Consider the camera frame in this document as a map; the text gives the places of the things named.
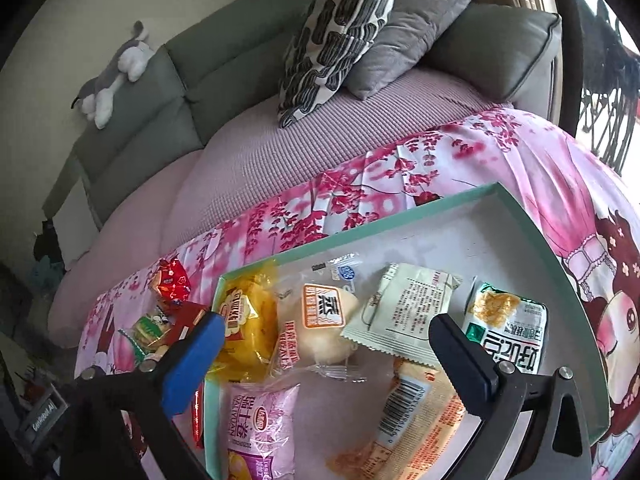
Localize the teal cloth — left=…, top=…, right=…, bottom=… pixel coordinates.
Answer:
left=27, top=255, right=66, bottom=291

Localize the beige orange snack packet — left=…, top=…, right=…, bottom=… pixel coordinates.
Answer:
left=325, top=357, right=468, bottom=480

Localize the plain grey pillow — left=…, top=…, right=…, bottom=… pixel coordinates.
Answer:
left=345, top=0, right=481, bottom=101

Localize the shiny red snack packet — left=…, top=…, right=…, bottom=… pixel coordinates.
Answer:
left=150, top=257, right=193, bottom=313

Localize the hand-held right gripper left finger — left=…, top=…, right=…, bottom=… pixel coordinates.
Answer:
left=60, top=312, right=226, bottom=480

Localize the pink cake roll packet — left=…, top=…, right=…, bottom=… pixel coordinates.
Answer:
left=225, top=380, right=301, bottom=480

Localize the white steamed bun packet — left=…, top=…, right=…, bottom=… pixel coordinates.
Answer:
left=270, top=255, right=368, bottom=378

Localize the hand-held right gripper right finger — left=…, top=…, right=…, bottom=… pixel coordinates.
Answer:
left=428, top=313, right=593, bottom=480

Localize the green cartoon snack packet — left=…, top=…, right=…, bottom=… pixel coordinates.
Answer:
left=117, top=310, right=176, bottom=366

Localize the printed pink blanket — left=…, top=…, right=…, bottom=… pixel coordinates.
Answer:
left=75, top=107, right=640, bottom=480

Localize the yellow cake packet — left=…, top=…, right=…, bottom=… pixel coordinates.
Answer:
left=207, top=267, right=281, bottom=386

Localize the black window railing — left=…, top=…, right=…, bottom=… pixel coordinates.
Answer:
left=575, top=0, right=640, bottom=176

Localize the grey white plush toy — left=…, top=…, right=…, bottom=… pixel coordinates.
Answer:
left=70, top=20, right=156, bottom=130

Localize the teal cardboard box tray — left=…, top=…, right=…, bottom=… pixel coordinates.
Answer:
left=202, top=181, right=613, bottom=480

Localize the dark cloth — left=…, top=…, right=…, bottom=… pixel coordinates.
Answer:
left=32, top=220, right=63, bottom=261

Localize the pale green snack packet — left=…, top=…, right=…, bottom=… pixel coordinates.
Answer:
left=340, top=262, right=463, bottom=368

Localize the green white lettered packet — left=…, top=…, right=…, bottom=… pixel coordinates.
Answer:
left=460, top=280, right=548, bottom=376

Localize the black white patterned pillow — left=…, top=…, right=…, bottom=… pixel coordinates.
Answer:
left=277, top=0, right=396, bottom=130

